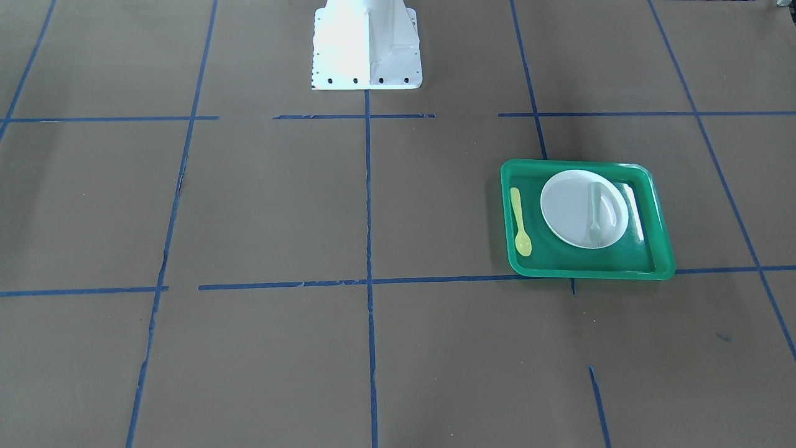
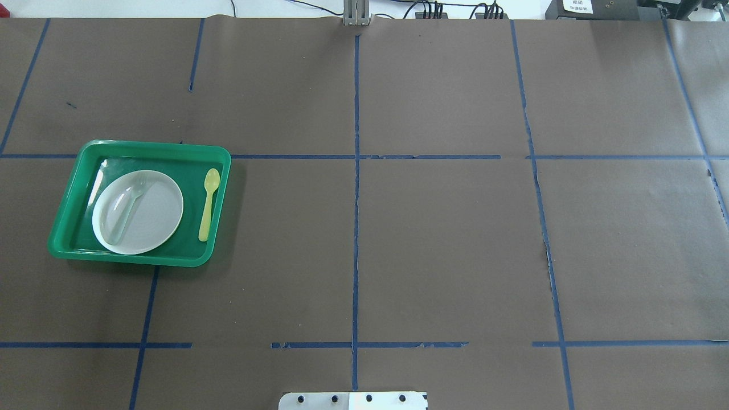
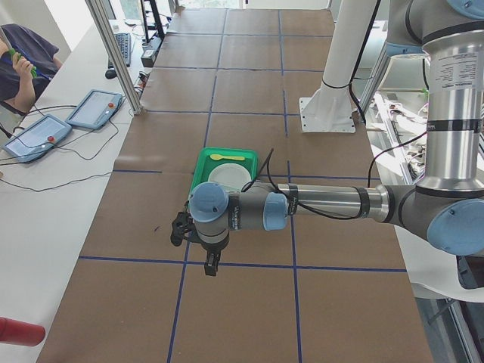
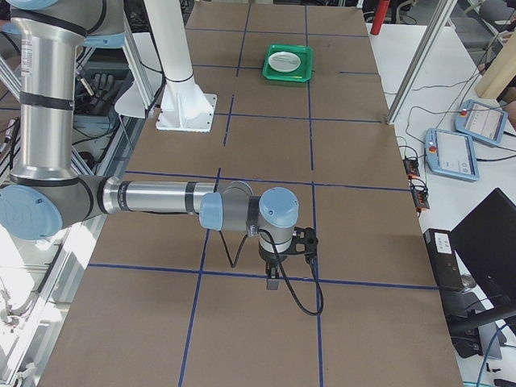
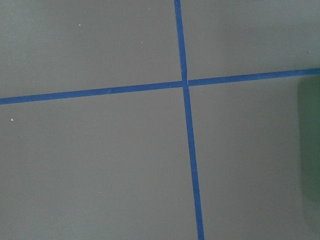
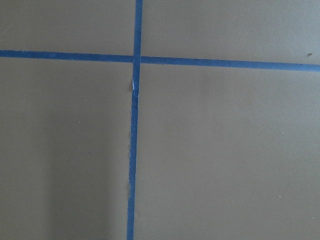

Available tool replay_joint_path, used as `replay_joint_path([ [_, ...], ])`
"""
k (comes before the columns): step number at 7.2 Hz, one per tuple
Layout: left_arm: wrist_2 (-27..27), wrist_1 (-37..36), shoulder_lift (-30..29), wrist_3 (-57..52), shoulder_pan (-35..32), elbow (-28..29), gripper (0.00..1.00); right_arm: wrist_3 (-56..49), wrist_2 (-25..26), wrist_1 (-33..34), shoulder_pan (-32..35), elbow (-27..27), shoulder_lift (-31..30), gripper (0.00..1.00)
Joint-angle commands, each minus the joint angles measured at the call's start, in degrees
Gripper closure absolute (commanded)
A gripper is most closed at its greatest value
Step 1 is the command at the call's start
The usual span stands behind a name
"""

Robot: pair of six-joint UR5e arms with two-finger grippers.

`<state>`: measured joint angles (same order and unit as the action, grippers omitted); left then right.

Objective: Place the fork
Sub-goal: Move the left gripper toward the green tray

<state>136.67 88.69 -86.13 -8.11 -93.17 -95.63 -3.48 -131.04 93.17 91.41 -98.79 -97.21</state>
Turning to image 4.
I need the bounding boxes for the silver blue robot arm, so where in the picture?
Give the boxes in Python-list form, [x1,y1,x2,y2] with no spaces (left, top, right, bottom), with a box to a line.
[1,1,299,289]

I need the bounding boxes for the green plastic tray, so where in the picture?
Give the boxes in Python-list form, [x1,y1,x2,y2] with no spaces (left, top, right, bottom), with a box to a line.
[262,44,314,83]

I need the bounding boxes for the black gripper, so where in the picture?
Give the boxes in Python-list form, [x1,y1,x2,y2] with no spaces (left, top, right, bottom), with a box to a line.
[259,244,288,290]

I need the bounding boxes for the near blue teach pendant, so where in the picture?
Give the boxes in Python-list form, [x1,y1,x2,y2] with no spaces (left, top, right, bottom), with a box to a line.
[424,128,480,181]

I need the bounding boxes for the orange black adapter near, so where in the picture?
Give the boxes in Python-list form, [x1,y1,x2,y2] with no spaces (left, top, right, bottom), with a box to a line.
[410,184,430,212]

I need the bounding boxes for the wooden beam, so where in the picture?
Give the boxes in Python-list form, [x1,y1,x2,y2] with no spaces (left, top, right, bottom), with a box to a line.
[475,32,515,99]

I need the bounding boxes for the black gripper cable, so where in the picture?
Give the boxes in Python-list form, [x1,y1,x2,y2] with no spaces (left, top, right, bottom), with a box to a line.
[217,227,324,318]

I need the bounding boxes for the white round plate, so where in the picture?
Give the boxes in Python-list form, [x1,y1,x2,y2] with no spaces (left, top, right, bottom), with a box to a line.
[268,52,302,73]

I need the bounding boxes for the blue teach pendant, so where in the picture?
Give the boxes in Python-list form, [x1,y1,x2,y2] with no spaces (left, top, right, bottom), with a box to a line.
[424,128,480,181]
[455,99,508,147]

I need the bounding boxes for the far blue teach pendant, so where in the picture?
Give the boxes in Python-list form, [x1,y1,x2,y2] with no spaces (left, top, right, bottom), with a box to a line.
[455,99,508,147]

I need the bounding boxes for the aluminium frame post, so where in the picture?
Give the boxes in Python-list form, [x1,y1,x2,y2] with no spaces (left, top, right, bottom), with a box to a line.
[386,0,457,125]

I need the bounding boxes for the orange black adapter far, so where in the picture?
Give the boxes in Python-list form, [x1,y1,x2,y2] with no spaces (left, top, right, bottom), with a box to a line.
[402,157,420,179]

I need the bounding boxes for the orange black adapter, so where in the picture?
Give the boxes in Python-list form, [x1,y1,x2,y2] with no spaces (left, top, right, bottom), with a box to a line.
[410,184,430,212]
[402,157,420,179]

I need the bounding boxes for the black monitor on stand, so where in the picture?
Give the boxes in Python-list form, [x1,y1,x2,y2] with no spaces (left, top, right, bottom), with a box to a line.
[440,188,515,359]

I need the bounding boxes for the pale mint plastic fork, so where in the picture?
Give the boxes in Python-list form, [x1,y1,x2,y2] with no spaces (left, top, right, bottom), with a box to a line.
[273,57,297,65]

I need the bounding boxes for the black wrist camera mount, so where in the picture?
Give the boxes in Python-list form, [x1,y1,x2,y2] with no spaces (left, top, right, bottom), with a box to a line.
[287,227,318,260]

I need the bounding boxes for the red cylinder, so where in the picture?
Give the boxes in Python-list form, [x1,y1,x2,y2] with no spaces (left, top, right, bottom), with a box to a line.
[370,0,390,35]

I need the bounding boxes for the black box device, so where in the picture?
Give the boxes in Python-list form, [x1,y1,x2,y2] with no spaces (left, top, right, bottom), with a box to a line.
[423,228,464,292]

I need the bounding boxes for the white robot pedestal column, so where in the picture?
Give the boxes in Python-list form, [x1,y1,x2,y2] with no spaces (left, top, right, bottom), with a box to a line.
[144,0,217,133]

